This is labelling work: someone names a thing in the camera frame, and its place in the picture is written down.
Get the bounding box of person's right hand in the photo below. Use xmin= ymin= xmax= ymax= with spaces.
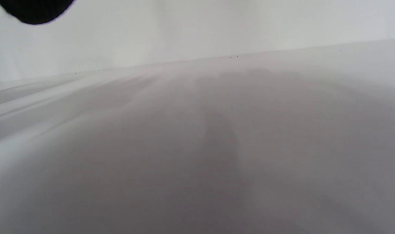
xmin=0 ymin=0 xmax=76 ymax=25

